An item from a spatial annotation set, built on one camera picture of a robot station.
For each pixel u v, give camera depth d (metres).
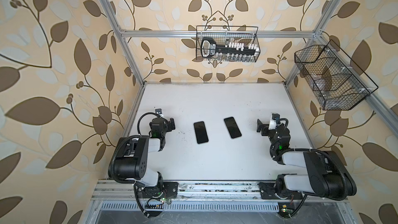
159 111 0.83
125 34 0.91
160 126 0.73
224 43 0.81
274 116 0.76
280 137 0.67
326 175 0.44
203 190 0.76
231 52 0.86
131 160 0.45
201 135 0.94
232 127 0.97
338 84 0.72
